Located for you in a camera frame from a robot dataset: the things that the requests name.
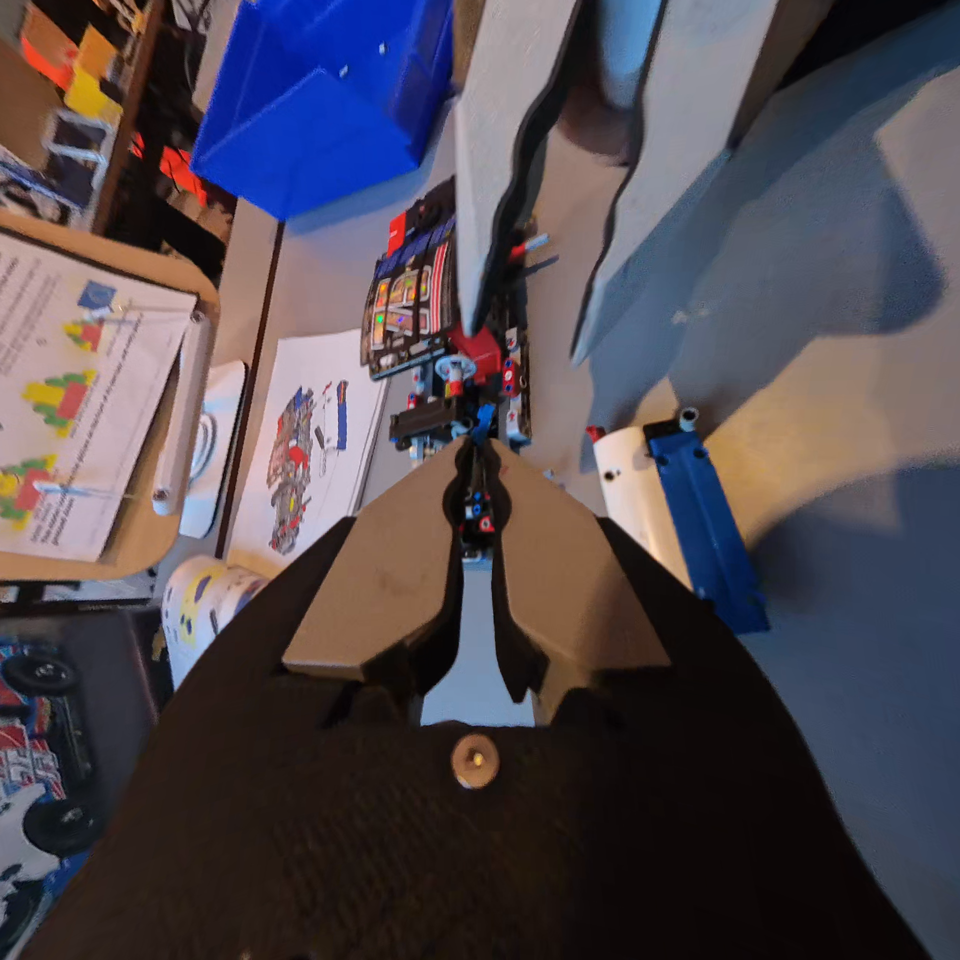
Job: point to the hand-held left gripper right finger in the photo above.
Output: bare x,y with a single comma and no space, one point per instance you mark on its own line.
577,577

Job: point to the dark shelf rack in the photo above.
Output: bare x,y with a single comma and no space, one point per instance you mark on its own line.
120,112

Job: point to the white printed roll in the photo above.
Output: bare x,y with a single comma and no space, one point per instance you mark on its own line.
202,600

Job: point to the white blue panel assembly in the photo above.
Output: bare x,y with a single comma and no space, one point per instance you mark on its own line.
690,510

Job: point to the tan wooden board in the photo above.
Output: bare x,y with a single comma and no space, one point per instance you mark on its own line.
150,540

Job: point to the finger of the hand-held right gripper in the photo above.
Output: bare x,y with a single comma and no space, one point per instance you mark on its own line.
667,187
495,150

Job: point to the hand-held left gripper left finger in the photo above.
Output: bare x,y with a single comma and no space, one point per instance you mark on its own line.
375,570

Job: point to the printed toy car box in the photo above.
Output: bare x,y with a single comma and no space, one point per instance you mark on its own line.
37,750

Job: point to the open instruction booklet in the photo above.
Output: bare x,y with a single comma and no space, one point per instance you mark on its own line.
315,442

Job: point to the blue storage bin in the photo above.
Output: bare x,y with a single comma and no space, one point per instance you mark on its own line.
322,97

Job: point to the toy brick car model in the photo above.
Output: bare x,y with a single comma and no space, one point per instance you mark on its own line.
427,420

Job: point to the dark printed sticker sheet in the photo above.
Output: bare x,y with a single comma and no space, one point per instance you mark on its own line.
405,300

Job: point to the grey desk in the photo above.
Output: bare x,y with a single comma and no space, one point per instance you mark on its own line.
825,525

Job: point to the white rounded pad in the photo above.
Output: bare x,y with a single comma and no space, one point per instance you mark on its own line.
221,450

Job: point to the printed brick picture sheet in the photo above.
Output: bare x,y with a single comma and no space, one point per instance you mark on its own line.
75,360

